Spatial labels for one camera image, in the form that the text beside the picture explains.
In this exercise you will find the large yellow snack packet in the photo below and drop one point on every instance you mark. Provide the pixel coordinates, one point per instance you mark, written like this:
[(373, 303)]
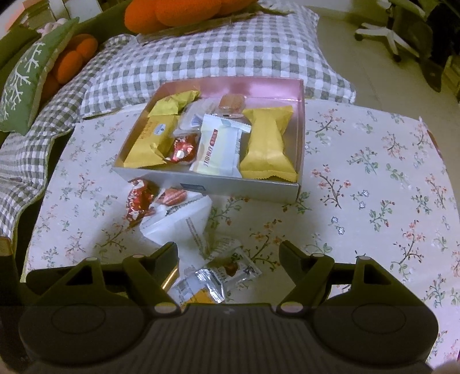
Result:
[(151, 140)]

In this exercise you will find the clear packet with brown biscuit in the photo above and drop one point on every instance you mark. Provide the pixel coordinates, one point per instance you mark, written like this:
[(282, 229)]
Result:
[(230, 104)]

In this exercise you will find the white snack packet red label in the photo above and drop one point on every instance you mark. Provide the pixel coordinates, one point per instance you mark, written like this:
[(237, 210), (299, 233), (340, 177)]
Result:
[(217, 147)]

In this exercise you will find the floral tablecloth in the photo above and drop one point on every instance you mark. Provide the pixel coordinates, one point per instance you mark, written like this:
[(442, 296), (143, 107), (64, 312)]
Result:
[(359, 215)]

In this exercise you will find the large orange plush toy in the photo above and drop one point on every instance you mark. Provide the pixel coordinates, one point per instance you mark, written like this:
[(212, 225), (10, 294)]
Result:
[(179, 12)]

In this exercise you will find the small yellow snack packet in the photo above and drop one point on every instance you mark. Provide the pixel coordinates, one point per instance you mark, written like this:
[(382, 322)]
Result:
[(172, 102)]

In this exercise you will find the white newsprint pattern packet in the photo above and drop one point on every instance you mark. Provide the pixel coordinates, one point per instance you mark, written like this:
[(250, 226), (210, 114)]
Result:
[(224, 246)]

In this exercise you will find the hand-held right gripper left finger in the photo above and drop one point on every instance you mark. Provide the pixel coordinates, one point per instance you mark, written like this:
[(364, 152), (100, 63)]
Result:
[(169, 253)]

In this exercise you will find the white packet with pecan picture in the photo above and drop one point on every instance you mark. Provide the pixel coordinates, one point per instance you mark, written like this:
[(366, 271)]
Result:
[(179, 223)]

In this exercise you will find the green pillow white branch print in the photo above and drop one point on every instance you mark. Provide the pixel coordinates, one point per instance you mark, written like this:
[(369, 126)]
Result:
[(25, 75)]

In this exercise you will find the silver box with pink inside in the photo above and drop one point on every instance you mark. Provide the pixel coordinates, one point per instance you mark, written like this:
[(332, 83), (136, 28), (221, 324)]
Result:
[(233, 187)]

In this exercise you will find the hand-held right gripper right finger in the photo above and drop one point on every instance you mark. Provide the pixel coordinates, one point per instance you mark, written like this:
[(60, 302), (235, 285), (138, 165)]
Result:
[(287, 253)]

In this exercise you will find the white office chair base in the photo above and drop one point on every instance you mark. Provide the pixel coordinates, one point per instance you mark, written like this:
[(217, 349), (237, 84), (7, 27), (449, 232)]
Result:
[(381, 32)]

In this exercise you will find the red-brown candy wrapper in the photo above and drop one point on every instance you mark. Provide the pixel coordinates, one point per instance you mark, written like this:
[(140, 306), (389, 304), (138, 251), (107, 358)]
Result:
[(138, 201), (181, 149)]

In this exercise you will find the yellow bow-shaped snack packet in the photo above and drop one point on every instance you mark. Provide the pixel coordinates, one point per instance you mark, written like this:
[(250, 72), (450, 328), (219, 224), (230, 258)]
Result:
[(267, 147)]

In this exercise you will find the silver packet with nut picture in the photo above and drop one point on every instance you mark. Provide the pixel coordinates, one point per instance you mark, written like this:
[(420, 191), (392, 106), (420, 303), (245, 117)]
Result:
[(233, 271)]

